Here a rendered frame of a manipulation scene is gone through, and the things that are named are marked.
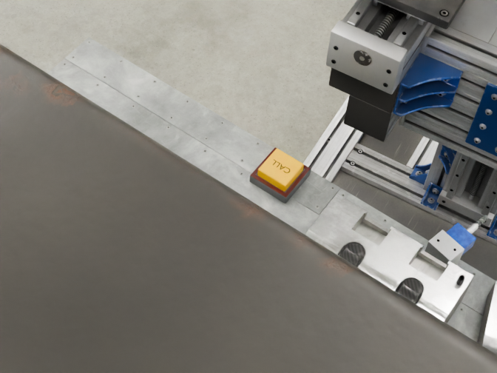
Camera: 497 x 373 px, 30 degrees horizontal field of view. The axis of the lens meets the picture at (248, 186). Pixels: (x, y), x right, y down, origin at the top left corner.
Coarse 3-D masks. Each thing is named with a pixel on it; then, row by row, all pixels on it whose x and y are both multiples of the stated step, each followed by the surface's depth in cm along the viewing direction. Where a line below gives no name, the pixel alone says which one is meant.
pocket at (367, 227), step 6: (366, 216) 155; (360, 222) 155; (366, 222) 155; (372, 222) 154; (354, 228) 154; (360, 228) 155; (366, 228) 155; (372, 228) 155; (378, 228) 154; (384, 228) 154; (360, 234) 154; (366, 234) 154; (372, 234) 154; (378, 234) 155; (384, 234) 154; (372, 240) 154; (378, 240) 154
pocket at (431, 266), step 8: (416, 256) 152; (424, 256) 152; (432, 256) 151; (416, 264) 152; (424, 264) 152; (432, 264) 152; (440, 264) 150; (448, 264) 149; (424, 272) 151; (432, 272) 151; (440, 272) 151
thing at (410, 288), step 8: (344, 248) 150; (352, 248) 150; (360, 248) 150; (344, 256) 150; (352, 256) 150; (360, 256) 149; (408, 280) 147; (416, 280) 147; (400, 288) 146; (408, 288) 147; (416, 288) 146; (408, 296) 146; (416, 296) 146
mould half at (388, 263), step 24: (336, 216) 153; (360, 216) 153; (336, 240) 150; (360, 240) 151; (384, 240) 151; (408, 240) 151; (360, 264) 148; (384, 264) 148; (408, 264) 148; (432, 288) 146; (456, 288) 146; (432, 312) 144
